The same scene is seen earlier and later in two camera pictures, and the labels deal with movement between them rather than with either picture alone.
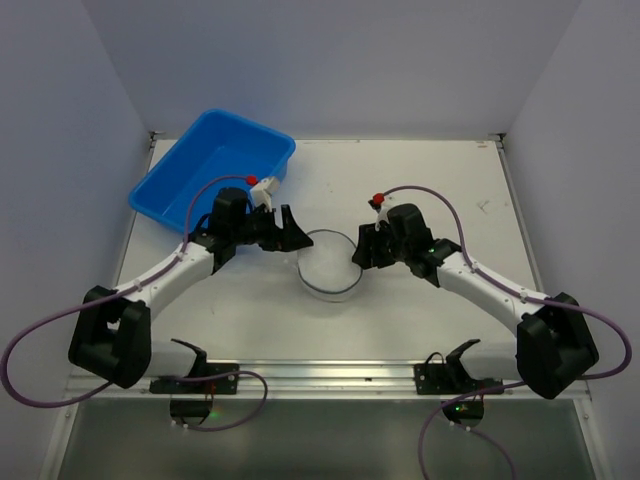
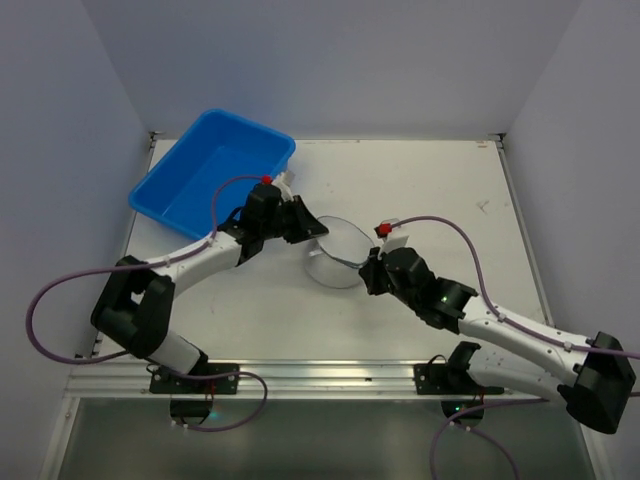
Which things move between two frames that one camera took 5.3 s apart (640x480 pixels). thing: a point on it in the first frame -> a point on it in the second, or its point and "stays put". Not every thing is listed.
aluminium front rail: (326, 379) stays put
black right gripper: (376, 248) -> (376, 275)
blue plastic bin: (216, 145) stays put
